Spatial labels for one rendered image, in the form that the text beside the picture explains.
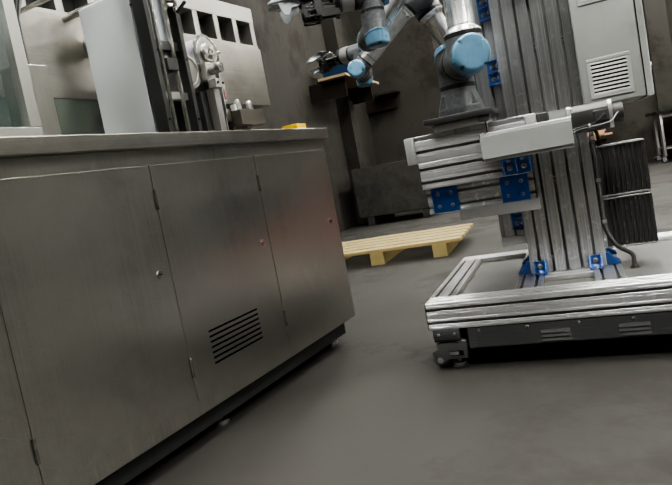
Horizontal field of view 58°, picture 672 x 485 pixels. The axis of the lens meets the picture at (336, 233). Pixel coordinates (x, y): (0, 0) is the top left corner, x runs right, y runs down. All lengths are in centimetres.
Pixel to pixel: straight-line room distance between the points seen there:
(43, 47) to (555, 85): 176
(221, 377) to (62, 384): 54
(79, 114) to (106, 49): 26
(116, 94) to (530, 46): 143
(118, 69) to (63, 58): 24
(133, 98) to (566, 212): 153
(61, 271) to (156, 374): 38
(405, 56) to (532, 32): 772
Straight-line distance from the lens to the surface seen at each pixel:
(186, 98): 216
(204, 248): 186
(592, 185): 223
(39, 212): 151
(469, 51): 195
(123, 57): 229
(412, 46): 994
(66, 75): 244
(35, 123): 160
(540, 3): 227
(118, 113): 231
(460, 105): 206
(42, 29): 245
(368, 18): 195
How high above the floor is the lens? 69
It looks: 5 degrees down
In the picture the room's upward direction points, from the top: 11 degrees counter-clockwise
